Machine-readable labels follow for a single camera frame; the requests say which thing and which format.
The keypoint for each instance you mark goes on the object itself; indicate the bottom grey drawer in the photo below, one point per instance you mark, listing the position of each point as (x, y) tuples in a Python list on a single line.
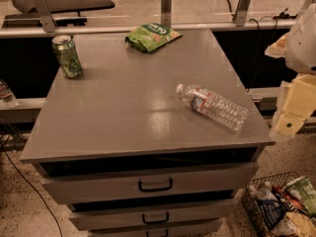
[(170, 230)]

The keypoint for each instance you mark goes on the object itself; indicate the blue snack bag in basket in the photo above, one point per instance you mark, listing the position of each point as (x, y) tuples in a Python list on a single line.
[(272, 212)]

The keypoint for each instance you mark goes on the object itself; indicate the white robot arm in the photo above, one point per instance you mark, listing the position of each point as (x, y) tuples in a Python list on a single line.
[(301, 43)]

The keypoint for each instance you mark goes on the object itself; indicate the grey drawer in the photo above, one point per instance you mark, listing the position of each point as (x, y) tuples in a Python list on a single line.
[(170, 230), (153, 215), (150, 183)]

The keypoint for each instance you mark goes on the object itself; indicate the green soda can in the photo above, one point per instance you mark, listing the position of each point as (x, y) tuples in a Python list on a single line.
[(65, 51)]

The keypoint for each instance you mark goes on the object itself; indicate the top grey drawer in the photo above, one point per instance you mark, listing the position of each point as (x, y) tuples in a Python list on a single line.
[(150, 183)]

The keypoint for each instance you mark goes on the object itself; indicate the metal rail barrier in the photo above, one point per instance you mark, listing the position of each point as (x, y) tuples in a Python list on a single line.
[(16, 33)]

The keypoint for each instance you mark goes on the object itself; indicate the water bottle on left ledge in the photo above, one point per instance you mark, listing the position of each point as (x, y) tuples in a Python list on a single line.
[(7, 96)]

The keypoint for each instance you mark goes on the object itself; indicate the green snack bag in basket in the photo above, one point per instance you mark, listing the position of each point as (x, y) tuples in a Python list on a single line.
[(303, 190)]

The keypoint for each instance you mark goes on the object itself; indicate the left metal bracket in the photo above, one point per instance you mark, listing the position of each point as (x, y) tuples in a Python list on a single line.
[(48, 24)]

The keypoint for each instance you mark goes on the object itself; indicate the yellow snack bag in basket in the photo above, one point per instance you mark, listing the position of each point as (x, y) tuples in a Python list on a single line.
[(295, 225)]

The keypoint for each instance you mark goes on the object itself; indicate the wire mesh basket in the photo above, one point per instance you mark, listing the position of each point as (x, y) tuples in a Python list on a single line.
[(252, 209)]

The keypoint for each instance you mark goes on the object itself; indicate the metal bracket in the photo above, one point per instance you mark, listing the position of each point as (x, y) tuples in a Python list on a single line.
[(166, 6), (240, 16), (48, 24)]

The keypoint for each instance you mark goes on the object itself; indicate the middle metal bracket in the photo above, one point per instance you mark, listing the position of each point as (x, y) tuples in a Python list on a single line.
[(166, 6)]

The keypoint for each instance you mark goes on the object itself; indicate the middle grey drawer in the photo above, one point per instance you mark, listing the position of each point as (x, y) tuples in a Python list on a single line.
[(153, 215)]

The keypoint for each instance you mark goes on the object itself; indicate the grey drawer cabinet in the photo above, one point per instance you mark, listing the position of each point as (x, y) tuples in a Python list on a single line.
[(124, 115)]

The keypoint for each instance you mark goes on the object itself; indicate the bottle in basket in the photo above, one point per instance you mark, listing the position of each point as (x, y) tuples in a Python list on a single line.
[(264, 191)]

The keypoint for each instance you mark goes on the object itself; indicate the right metal bracket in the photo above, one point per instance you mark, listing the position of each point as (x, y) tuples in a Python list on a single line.
[(240, 16)]

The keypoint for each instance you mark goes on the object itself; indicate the clear plastic water bottle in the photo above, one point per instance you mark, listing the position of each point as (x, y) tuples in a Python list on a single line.
[(213, 106)]

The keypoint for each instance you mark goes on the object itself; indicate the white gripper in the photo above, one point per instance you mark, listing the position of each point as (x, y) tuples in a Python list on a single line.
[(302, 46)]

